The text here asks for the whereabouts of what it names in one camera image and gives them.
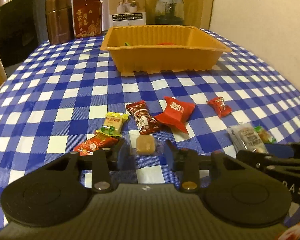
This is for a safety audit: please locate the red orange candy packet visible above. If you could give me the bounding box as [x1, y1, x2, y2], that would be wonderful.
[74, 133, 119, 156]

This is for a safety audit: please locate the green candy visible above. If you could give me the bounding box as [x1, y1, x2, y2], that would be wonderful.
[254, 126, 277, 144]

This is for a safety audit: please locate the yellow green candy packet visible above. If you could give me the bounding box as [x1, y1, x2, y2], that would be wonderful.
[95, 112, 128, 137]

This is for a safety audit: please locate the clear caramel candy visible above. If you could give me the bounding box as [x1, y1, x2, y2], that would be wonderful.
[129, 134, 164, 156]

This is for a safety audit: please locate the large red candy packet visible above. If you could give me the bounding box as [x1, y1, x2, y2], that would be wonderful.
[154, 96, 196, 134]

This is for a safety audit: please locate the grey snack packet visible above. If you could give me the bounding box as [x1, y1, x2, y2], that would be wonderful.
[226, 123, 268, 153]

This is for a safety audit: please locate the brown candy packet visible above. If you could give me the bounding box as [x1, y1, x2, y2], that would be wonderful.
[126, 100, 161, 135]

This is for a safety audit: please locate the small red candy packet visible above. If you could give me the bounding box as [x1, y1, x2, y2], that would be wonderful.
[207, 96, 232, 118]

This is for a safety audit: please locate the blue white checkered tablecloth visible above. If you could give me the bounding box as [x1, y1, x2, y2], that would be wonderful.
[0, 34, 300, 230]

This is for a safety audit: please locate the orange plastic tray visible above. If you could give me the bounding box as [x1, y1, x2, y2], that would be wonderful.
[100, 25, 232, 74]

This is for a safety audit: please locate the dark red gift box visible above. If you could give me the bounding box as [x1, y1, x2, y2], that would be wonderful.
[72, 0, 102, 38]

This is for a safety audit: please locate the brown cylindrical tin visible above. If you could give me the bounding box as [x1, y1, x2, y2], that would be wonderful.
[45, 0, 74, 45]

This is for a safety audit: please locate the green glass terrarium jar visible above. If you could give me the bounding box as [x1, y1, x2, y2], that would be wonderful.
[154, 0, 184, 25]

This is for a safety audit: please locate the white product box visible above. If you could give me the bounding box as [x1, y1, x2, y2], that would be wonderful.
[108, 0, 146, 27]

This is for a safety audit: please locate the black appliance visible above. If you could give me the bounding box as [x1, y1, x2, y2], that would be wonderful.
[0, 0, 49, 67]

